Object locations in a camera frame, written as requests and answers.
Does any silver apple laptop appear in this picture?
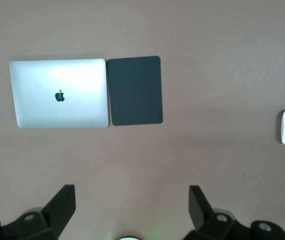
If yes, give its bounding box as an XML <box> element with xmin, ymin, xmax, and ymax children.
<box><xmin>8</xmin><ymin>58</ymin><xmax>110</xmax><ymax>129</ymax></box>

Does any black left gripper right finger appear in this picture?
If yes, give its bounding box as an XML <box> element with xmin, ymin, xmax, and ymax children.
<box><xmin>182</xmin><ymin>184</ymin><xmax>285</xmax><ymax>240</ymax></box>

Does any brown table cover cloth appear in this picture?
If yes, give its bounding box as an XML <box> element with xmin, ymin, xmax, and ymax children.
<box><xmin>0</xmin><ymin>0</ymin><xmax>285</xmax><ymax>240</ymax></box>

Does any black rectangular mouse pad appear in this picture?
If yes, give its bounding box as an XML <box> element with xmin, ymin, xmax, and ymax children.
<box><xmin>106</xmin><ymin>55</ymin><xmax>164</xmax><ymax>127</ymax></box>

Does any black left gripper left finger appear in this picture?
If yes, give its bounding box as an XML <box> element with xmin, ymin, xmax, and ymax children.
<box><xmin>0</xmin><ymin>184</ymin><xmax>77</xmax><ymax>240</ymax></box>

